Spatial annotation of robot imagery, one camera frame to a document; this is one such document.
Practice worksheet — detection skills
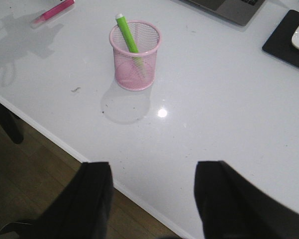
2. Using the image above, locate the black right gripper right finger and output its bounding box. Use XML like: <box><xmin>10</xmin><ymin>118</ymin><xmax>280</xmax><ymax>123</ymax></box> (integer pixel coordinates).
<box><xmin>194</xmin><ymin>161</ymin><xmax>299</xmax><ymax>239</ymax></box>

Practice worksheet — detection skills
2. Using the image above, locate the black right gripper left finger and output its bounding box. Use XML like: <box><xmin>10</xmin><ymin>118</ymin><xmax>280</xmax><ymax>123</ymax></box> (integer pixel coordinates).
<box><xmin>0</xmin><ymin>162</ymin><xmax>113</xmax><ymax>239</ymax></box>

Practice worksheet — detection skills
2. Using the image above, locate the green highlighter pen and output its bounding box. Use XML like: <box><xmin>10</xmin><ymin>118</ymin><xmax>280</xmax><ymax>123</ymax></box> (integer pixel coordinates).
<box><xmin>115</xmin><ymin>13</ymin><xmax>139</xmax><ymax>53</ymax></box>

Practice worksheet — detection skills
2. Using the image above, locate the pink highlighter pen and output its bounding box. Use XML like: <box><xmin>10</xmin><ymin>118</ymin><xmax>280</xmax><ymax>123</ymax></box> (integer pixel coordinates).
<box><xmin>33</xmin><ymin>0</ymin><xmax>75</xmax><ymax>24</ymax></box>

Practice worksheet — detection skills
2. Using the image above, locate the pink mesh pen holder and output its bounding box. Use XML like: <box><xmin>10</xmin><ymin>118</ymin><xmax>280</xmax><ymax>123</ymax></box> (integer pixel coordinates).
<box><xmin>109</xmin><ymin>20</ymin><xmax>162</xmax><ymax>91</ymax></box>

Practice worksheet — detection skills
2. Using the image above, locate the black mouse pad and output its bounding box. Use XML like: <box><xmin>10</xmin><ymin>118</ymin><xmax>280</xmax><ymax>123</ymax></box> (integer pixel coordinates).
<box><xmin>262</xmin><ymin>10</ymin><xmax>299</xmax><ymax>68</ymax></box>

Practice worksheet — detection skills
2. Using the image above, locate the grey laptop computer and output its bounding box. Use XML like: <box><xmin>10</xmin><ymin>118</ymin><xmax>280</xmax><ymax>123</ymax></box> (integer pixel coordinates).
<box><xmin>175</xmin><ymin>0</ymin><xmax>265</xmax><ymax>26</ymax></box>

